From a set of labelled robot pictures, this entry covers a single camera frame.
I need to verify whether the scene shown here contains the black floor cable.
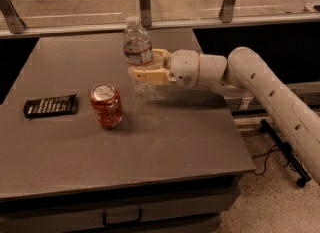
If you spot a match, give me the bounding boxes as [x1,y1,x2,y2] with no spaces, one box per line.
[252,141,311,177]

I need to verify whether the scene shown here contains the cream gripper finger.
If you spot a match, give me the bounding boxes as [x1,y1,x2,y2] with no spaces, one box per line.
[153,49,171,67]
[132,68,169,85]

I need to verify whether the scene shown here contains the right metal rail bracket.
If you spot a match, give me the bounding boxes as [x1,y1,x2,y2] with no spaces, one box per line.
[218,0,242,24]

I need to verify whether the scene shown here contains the left metal rail bracket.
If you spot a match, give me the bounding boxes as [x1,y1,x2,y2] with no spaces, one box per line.
[0,0,26,34]

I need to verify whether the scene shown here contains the black wheeled stand base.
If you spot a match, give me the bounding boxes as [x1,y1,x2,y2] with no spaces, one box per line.
[260,119,311,188]

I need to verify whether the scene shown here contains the grey table drawer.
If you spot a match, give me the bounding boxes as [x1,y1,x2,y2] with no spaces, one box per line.
[0,174,240,233]

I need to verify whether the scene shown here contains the black snack bar wrapper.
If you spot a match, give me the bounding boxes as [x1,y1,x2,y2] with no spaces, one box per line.
[23,94,78,119]

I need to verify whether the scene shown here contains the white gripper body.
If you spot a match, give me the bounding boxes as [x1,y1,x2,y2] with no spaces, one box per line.
[168,50,200,87]

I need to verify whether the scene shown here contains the middle metal rail bracket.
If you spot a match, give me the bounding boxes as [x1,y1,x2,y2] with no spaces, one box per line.
[139,0,152,27]

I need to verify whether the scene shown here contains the metal rail bracket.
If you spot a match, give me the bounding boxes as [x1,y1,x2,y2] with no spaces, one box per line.
[218,0,242,24]
[139,0,152,27]
[0,0,26,34]

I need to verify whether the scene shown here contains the red soda can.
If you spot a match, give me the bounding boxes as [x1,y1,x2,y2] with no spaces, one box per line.
[90,84,123,129]

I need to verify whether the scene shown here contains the black drawer handle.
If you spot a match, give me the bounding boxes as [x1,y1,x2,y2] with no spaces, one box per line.
[102,208,142,228]

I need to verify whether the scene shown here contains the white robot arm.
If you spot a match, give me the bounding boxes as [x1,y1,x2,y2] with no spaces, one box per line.
[128,47,320,182]

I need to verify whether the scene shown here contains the clear plastic water bottle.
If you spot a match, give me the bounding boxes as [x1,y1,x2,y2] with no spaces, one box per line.
[123,16,155,102]

